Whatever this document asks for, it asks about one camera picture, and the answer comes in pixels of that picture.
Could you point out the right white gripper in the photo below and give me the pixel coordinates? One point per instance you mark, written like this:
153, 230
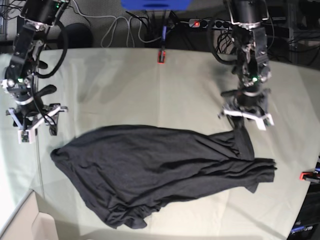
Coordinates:
28, 123

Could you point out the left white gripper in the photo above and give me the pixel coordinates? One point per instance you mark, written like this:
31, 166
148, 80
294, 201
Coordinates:
239, 106

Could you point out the black t-shirt with colourful print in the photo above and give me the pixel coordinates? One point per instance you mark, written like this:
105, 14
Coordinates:
124, 173

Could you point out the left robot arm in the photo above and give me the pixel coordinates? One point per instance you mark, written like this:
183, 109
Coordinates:
250, 41

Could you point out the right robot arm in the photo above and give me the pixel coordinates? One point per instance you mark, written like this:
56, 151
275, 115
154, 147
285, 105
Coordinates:
19, 77

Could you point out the grey-green table cloth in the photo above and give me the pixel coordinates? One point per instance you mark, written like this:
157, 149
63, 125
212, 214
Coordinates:
117, 86

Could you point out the right orange-black table clamp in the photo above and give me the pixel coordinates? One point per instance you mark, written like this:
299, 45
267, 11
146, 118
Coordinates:
311, 177

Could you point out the orange-black table clamp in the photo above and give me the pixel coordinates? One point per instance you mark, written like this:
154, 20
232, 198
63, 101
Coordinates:
311, 177
161, 57

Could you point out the beige bin at corner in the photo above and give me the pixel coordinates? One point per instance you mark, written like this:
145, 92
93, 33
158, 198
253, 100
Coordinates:
27, 222

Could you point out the black round stool seat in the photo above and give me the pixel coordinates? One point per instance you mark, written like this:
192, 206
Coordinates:
79, 36

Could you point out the middle orange-black table clamp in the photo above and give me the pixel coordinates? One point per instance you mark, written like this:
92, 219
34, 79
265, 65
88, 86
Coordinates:
161, 57

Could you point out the blue box at top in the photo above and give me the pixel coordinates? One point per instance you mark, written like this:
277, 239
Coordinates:
158, 5

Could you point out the black power strip red switch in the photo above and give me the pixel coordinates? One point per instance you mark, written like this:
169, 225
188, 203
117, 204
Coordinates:
219, 24

